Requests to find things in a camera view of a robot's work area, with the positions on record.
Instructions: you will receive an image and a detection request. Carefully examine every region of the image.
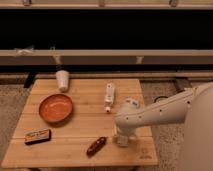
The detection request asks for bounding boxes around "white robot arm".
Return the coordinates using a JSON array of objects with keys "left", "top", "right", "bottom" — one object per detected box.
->
[{"left": 115, "top": 82, "right": 213, "bottom": 171}]

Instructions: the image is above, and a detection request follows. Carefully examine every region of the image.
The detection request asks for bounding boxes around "orange ceramic bowl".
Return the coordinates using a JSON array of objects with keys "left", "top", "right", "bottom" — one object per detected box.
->
[{"left": 39, "top": 94, "right": 73, "bottom": 123}]

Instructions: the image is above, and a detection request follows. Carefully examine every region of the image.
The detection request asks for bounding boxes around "white sponge with dark base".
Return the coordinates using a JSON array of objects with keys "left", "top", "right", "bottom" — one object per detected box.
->
[{"left": 25, "top": 129, "right": 51, "bottom": 145}]

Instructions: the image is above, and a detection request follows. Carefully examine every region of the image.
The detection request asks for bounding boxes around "brown sausage-shaped object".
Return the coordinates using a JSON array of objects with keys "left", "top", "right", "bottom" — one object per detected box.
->
[{"left": 86, "top": 137, "right": 107, "bottom": 156}]

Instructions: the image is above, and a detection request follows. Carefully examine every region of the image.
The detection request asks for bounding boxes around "white tube bottle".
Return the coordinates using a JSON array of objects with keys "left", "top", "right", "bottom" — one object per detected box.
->
[{"left": 104, "top": 83, "right": 115, "bottom": 113}]

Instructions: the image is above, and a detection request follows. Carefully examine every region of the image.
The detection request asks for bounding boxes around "wooden table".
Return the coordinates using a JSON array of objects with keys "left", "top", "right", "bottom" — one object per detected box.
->
[{"left": 2, "top": 79, "right": 158, "bottom": 168}]

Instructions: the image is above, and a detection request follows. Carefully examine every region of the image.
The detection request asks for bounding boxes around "white paper cup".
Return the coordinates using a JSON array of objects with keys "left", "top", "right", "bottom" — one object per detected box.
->
[{"left": 56, "top": 70, "right": 69, "bottom": 92}]

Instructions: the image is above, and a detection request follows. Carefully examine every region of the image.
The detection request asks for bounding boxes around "metal shelf rail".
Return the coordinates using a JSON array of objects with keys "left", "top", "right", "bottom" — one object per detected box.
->
[{"left": 0, "top": 49, "right": 213, "bottom": 66}]

